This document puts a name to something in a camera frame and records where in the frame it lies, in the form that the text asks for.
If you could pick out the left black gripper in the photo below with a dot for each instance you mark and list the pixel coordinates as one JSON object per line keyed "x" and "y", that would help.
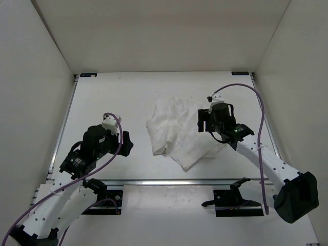
{"x": 127, "y": 143}

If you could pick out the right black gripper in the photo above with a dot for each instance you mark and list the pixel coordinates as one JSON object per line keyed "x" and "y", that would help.
{"x": 204, "y": 115}

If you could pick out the white pleated skirt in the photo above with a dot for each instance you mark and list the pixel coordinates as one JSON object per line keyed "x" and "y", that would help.
{"x": 173, "y": 131}

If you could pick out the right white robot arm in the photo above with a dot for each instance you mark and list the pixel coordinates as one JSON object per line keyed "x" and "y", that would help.
{"x": 297, "y": 192}

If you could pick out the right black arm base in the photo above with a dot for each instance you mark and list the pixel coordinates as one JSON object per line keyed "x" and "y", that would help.
{"x": 229, "y": 203}

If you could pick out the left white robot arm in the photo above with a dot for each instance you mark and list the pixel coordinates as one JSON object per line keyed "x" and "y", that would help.
{"x": 73, "y": 190}

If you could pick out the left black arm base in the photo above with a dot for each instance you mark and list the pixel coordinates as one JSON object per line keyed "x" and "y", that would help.
{"x": 108, "y": 202}

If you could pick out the right blue corner label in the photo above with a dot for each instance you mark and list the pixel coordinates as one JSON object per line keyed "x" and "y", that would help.
{"x": 240, "y": 73}

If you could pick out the blue corner label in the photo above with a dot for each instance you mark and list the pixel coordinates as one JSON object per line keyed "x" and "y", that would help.
{"x": 88, "y": 75}
{"x": 240, "y": 73}

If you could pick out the left blue corner label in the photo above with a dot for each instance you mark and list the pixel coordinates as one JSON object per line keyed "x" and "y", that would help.
{"x": 88, "y": 75}

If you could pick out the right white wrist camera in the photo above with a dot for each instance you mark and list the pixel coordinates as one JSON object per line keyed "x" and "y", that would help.
{"x": 215, "y": 98}

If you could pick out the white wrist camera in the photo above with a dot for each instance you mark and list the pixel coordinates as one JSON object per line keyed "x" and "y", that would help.
{"x": 215, "y": 98}
{"x": 110, "y": 123}

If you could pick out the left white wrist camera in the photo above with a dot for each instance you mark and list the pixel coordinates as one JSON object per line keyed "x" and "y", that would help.
{"x": 110, "y": 123}

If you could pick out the aluminium front rail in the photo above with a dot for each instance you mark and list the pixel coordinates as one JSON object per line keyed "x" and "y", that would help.
{"x": 168, "y": 182}

